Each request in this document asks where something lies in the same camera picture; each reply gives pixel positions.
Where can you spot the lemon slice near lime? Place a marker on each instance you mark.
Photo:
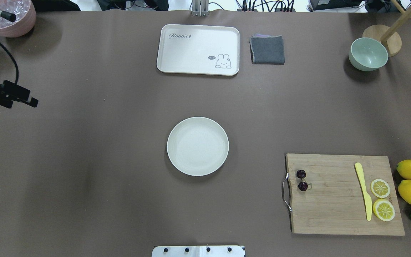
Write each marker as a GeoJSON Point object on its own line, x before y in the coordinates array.
{"type": "Point", "coordinates": [384, 210]}

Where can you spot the lemon slice near lemons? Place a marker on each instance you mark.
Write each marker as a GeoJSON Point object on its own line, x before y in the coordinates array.
{"type": "Point", "coordinates": [380, 188]}

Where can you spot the grey folded cloth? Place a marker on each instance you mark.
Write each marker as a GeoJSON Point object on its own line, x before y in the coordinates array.
{"type": "Point", "coordinates": [267, 49]}

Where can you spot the bamboo cutting board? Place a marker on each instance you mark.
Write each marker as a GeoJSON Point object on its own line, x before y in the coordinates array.
{"type": "Point", "coordinates": [334, 205]}

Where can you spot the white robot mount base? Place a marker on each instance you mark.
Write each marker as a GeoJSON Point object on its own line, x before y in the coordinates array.
{"type": "Point", "coordinates": [199, 251]}

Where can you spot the pink bowl with ice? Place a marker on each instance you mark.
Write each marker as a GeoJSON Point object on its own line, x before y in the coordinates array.
{"type": "Point", "coordinates": [17, 17]}

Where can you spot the cream round plate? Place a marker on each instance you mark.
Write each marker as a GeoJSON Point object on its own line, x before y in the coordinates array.
{"type": "Point", "coordinates": [197, 146]}

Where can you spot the wooden mug tree stand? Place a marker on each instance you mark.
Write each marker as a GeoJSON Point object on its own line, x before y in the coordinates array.
{"type": "Point", "coordinates": [388, 36]}

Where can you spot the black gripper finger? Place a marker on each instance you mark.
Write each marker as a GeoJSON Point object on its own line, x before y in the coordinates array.
{"type": "Point", "coordinates": [33, 102]}

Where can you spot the cream rabbit tray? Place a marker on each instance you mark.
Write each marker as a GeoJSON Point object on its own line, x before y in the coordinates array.
{"type": "Point", "coordinates": [199, 49]}

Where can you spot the yellow plastic knife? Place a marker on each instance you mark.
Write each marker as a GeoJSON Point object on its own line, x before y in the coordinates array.
{"type": "Point", "coordinates": [366, 196]}

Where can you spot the mint green bowl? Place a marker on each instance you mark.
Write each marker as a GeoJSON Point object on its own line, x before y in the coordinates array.
{"type": "Point", "coordinates": [366, 54]}

